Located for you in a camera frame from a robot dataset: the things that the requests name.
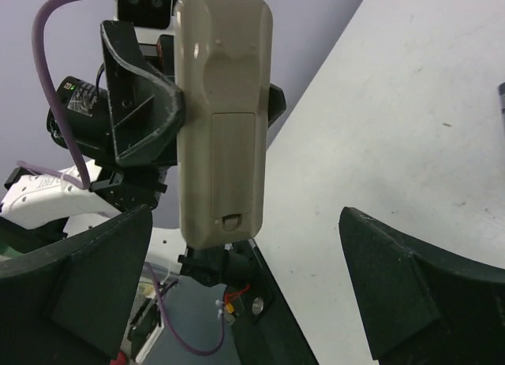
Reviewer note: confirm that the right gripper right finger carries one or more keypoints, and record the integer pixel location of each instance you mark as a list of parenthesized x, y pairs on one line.
[(420, 304)]

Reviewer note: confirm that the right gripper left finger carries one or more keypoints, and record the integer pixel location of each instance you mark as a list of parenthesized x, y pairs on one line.
[(70, 302)]

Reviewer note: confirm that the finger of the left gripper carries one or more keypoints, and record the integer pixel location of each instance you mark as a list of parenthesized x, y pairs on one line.
[(147, 109)]

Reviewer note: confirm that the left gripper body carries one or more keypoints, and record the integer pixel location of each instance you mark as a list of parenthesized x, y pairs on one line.
[(158, 172)]

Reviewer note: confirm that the beige remote control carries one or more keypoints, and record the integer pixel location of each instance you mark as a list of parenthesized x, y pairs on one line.
[(223, 55)]

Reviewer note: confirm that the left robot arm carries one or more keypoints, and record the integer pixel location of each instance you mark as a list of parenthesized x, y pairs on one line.
[(40, 197)]

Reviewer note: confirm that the grey white remote control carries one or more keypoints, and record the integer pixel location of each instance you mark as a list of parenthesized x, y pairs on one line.
[(501, 94)]

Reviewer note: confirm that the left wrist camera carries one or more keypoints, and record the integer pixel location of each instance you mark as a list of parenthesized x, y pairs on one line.
[(149, 14)]

